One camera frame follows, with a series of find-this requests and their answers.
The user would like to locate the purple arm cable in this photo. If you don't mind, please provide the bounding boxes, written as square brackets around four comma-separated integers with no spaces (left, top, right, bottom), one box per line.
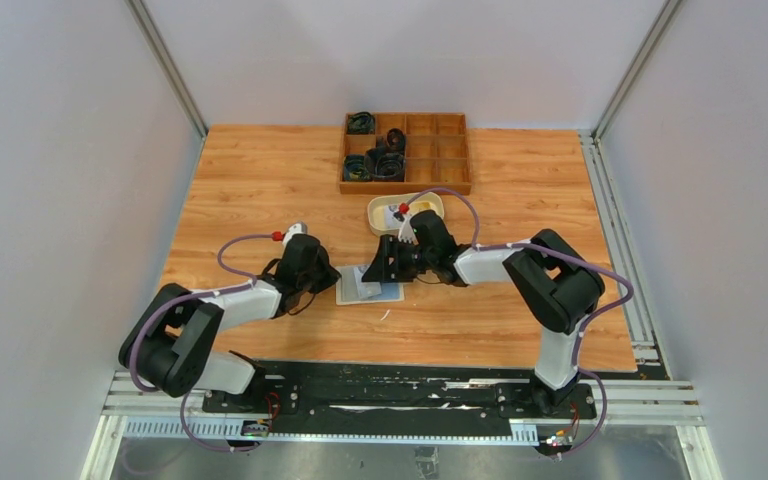
[128,230,286,454]
[399,186,636,458]

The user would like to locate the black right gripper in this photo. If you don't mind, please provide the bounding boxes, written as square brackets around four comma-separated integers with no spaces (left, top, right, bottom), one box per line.
[362,235,437,284]

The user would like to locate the pale credit card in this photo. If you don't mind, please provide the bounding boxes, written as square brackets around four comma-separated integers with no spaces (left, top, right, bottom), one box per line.
[357,282,383,300]

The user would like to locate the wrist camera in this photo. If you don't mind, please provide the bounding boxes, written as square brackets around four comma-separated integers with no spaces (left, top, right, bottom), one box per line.
[282,221,308,246]
[397,212,417,244]

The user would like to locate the rolled black belt top left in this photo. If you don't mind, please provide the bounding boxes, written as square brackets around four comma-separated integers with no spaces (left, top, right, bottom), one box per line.
[346,111,376,135]

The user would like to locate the wooden compartment box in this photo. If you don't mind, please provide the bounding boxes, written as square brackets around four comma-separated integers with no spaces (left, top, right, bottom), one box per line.
[336,111,473,195]

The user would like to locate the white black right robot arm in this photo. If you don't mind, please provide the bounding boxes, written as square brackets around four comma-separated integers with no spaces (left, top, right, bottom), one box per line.
[362,210,605,418]

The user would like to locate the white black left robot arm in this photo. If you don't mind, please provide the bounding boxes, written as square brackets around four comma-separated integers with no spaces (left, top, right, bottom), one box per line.
[118,231,340,413]

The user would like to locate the beige oval tray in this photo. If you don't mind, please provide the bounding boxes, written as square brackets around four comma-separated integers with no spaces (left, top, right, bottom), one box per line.
[366,193,445,236]

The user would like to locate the white card in tray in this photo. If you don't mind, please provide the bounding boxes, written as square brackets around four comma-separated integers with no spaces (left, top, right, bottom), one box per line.
[383,204,403,230]

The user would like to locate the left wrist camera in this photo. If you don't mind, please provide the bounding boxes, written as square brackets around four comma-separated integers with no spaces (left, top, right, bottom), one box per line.
[282,221,308,246]

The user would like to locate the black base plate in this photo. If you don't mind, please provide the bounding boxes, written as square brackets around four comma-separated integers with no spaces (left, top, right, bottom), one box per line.
[137,357,670,439]

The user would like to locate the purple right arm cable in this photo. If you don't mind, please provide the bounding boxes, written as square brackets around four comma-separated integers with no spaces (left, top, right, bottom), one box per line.
[399,186,636,458]

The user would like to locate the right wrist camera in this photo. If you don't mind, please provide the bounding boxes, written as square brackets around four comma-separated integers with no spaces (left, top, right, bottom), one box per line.
[397,212,417,244]

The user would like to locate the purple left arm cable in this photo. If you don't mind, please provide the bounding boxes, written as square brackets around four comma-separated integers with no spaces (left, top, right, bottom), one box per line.
[128,230,286,454]

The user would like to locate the rolled black belt middle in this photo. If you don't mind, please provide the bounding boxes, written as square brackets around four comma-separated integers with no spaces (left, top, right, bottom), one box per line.
[384,128,407,154]

